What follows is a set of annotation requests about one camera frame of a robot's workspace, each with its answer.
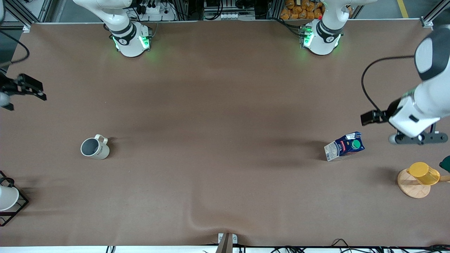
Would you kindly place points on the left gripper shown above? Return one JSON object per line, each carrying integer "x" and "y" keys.
{"x": 389, "y": 111}

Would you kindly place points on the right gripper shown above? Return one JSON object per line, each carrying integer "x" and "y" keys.
{"x": 7, "y": 86}

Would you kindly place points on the blue white milk carton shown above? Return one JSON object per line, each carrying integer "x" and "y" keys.
{"x": 344, "y": 147}

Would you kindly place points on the beige ceramic mug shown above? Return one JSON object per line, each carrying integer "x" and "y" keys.
{"x": 96, "y": 149}

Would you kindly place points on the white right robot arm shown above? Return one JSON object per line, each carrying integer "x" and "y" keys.
{"x": 126, "y": 31}

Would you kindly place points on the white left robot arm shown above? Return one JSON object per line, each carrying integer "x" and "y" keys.
{"x": 434, "y": 91}

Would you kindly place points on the yellow plastic cup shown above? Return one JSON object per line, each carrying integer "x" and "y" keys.
{"x": 423, "y": 173}

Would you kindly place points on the round wooden stand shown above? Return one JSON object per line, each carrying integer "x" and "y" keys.
{"x": 413, "y": 188}

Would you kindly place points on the dark green object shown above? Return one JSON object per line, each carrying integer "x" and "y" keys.
{"x": 445, "y": 164}

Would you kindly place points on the orange snack bag pile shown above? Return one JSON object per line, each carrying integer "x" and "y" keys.
{"x": 302, "y": 8}

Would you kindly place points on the white power strip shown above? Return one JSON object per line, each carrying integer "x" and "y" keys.
{"x": 154, "y": 10}

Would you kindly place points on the brown table cover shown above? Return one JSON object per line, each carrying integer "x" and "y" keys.
{"x": 218, "y": 196}

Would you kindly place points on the aluminium frame post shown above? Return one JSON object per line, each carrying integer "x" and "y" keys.
{"x": 31, "y": 14}
{"x": 430, "y": 15}

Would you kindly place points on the grey metal table bracket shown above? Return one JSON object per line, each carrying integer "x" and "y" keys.
{"x": 227, "y": 240}

